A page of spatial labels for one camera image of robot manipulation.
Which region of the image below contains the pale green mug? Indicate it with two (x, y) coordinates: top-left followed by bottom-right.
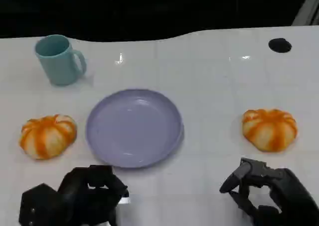
(34, 34), (87, 86)

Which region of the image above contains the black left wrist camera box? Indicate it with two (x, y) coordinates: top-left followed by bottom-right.
(18, 183), (60, 226)

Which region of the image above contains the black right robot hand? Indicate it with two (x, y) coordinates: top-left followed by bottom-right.
(219, 157), (319, 226)

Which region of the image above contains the lilac plate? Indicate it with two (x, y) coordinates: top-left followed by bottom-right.
(86, 88), (185, 169)

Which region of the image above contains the orange and white bread roll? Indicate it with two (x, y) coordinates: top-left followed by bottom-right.
(19, 114), (77, 160)
(241, 108), (298, 152)

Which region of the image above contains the black table grommet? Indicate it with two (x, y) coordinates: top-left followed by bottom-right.
(268, 38), (292, 53)

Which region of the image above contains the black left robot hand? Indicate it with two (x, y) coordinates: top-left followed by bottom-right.
(57, 164), (130, 226)

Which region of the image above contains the white slanted post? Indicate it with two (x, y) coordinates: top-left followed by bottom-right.
(291, 0), (319, 26)

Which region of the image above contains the black backdrop cloth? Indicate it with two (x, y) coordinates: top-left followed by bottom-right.
(0, 0), (319, 43)

